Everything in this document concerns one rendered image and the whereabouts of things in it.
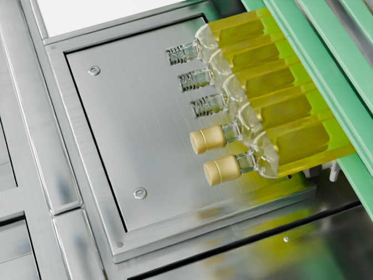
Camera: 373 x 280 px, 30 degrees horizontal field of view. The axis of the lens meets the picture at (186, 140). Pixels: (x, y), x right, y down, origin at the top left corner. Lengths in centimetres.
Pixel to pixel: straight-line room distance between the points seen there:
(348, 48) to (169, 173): 37
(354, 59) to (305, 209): 30
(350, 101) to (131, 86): 43
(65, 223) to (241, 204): 28
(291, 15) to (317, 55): 9
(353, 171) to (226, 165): 19
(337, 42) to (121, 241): 43
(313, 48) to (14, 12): 64
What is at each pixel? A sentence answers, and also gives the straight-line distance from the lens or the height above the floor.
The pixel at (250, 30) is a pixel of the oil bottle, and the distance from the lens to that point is 113.
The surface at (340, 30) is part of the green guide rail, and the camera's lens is 98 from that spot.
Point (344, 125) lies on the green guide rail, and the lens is 100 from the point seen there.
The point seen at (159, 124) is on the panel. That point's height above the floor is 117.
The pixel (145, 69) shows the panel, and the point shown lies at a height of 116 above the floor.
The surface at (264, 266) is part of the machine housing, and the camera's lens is 109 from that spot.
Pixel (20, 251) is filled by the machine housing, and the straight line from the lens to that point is 115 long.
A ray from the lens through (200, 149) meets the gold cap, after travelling 100.
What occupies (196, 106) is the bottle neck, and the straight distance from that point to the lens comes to 104.
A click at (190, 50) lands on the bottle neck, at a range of 112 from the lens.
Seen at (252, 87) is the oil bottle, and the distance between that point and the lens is 104.
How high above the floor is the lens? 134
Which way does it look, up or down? 10 degrees down
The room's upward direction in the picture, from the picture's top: 107 degrees counter-clockwise
